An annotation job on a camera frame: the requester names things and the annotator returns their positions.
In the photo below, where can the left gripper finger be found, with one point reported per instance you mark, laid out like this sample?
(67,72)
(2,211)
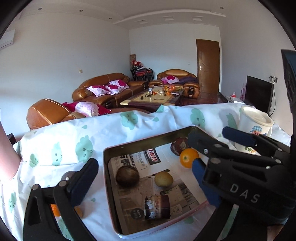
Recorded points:
(69,194)

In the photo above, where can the small orange tangerine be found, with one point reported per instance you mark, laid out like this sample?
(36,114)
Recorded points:
(79,211)

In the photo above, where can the large orange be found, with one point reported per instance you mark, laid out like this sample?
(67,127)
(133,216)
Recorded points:
(55,210)

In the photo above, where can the white cartoon pig mug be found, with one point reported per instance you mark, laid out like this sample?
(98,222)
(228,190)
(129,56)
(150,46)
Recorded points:
(254,121)

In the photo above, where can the dark brown mangosteen fruit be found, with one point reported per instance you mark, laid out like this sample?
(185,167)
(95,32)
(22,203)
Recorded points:
(178,145)

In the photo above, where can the yellow-brown round fruit in tray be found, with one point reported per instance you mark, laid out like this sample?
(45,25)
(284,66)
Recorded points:
(163,179)

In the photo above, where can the white cloud-print tablecloth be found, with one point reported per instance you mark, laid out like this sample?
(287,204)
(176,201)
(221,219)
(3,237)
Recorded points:
(47,153)

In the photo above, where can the black flat television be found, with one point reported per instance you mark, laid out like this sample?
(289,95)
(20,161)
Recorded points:
(259,93)

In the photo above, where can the pink metal tray box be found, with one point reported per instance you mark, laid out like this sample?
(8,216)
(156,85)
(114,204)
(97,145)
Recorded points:
(135,147)

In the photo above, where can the printed paper tray liner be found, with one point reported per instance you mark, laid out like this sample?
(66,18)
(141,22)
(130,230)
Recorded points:
(185,194)

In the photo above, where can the dark brown passion fruit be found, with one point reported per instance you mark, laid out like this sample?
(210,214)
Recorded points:
(127,177)

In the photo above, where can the pink electric kettle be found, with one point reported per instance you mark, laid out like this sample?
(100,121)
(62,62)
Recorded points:
(9,159)

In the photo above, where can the brown leather armchair far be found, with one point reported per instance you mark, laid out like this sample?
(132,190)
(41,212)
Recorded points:
(180,78)

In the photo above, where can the brown leather armchair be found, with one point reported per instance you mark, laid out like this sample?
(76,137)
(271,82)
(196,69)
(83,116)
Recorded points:
(180,78)
(47,112)

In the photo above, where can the wooden coffee table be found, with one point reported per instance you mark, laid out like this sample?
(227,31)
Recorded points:
(151,102)

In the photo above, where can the brown leather armchair near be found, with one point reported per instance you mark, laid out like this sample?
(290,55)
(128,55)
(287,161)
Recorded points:
(47,112)

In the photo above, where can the brown wooden door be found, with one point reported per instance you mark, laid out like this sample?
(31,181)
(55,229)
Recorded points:
(208,54)

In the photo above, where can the magenta pillow on far armchair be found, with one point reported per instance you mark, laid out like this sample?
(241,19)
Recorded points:
(170,79)

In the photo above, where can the pink floral cushion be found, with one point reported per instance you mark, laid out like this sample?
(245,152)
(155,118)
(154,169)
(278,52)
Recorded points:
(88,109)

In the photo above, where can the white magenta floral pillow left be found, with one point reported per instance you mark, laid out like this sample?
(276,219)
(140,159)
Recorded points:
(99,90)

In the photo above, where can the white magenta floral pillow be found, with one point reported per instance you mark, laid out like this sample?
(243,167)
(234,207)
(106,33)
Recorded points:
(116,86)
(99,90)

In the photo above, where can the stacked black chairs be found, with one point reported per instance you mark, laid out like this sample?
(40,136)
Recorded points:
(143,74)

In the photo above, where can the long brown leather sofa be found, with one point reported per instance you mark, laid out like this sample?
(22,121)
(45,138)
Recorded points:
(109,101)

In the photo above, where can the white magenta floral pillow right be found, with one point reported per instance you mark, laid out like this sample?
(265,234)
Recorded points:
(116,86)

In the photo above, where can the white wall air conditioner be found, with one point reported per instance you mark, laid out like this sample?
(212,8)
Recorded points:
(7,39)

